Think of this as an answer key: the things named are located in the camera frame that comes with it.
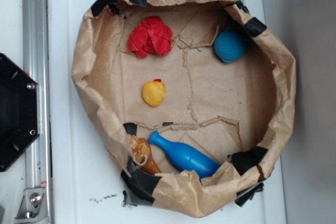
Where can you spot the yellow rubber duck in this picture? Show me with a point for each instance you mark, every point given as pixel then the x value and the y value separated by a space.
pixel 153 92

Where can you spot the blue plastic bottle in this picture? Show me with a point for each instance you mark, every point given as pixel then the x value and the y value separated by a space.
pixel 185 157

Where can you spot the tan spiral seashell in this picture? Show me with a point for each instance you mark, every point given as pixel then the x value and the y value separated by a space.
pixel 142 153

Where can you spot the brown paper bag bin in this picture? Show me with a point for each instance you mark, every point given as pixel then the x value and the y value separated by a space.
pixel 239 114

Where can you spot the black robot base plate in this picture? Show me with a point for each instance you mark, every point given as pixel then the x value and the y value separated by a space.
pixel 19 112

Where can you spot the red crumpled paper ball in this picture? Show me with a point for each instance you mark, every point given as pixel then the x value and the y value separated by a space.
pixel 151 36

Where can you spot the metal corner bracket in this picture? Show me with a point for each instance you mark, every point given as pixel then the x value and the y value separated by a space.
pixel 33 208

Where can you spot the blue foam ball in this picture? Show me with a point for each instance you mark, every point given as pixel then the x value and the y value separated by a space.
pixel 230 45

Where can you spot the aluminium extrusion rail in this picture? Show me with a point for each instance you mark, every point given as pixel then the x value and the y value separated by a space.
pixel 36 62

